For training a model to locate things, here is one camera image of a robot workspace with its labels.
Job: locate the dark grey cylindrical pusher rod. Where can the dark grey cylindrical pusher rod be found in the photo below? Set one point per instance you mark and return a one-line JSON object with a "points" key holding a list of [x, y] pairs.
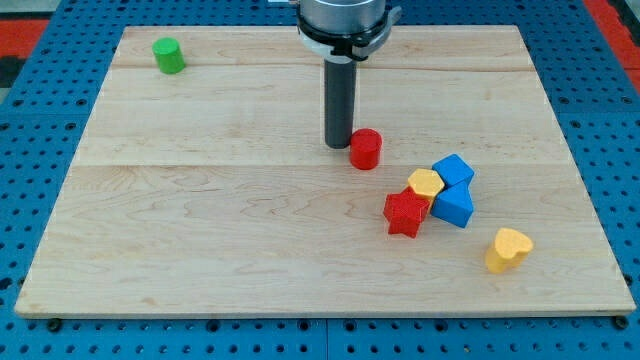
{"points": [[339, 100]]}

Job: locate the yellow hexagon block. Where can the yellow hexagon block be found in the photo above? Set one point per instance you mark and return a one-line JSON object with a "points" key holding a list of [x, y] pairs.
{"points": [[426, 184]]}

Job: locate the blue triangle block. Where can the blue triangle block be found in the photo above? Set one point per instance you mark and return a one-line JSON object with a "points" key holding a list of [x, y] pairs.
{"points": [[454, 205]]}

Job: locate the red cylinder block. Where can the red cylinder block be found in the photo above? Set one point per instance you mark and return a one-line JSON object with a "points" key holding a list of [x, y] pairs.
{"points": [[365, 149]]}

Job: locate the blue cube block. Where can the blue cube block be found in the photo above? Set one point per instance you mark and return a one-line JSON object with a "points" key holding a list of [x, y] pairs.
{"points": [[453, 170]]}

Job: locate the red star block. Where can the red star block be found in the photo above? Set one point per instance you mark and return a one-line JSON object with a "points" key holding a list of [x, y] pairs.
{"points": [[405, 212]]}

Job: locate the green cylinder block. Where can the green cylinder block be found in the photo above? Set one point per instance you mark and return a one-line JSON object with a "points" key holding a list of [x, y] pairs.
{"points": [[168, 55]]}

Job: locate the yellow heart block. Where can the yellow heart block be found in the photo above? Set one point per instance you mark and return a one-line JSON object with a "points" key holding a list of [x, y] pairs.
{"points": [[508, 250]]}

